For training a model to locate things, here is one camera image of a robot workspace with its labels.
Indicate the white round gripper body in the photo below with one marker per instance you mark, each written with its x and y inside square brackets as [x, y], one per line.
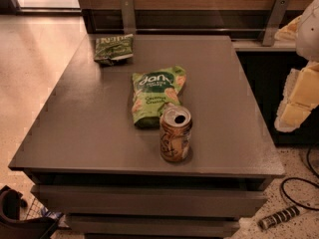
[309, 34]

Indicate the yellow white gripper finger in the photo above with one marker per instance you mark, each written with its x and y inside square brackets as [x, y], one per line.
[300, 98]
[289, 31]

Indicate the orange soda can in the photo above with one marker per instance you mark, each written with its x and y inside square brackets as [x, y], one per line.
[174, 132]

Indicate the black white striped power strip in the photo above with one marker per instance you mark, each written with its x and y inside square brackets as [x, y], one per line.
[281, 216]

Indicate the green coconut crunch snack bag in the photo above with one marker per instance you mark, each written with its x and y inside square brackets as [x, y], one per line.
[152, 91]

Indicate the grey drawer cabinet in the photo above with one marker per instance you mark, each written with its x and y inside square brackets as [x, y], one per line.
[85, 133]

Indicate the small dark green snack bag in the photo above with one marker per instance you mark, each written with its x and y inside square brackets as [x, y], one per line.
[110, 50]

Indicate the lower grey drawer front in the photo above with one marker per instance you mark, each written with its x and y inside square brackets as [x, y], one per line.
[152, 226]

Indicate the grey drawer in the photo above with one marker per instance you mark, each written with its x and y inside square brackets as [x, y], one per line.
[149, 201]
[152, 226]

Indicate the upper grey drawer front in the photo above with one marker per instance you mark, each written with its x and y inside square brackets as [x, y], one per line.
[149, 201]

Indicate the right metal bracket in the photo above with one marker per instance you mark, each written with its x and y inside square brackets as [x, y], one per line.
[276, 15]

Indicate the metal bracket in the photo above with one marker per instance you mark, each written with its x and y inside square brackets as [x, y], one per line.
[128, 16]
[276, 15]

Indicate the wooden wall counter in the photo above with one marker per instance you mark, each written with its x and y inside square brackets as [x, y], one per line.
[242, 20]

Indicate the left metal bracket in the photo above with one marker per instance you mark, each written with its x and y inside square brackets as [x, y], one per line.
[128, 16]

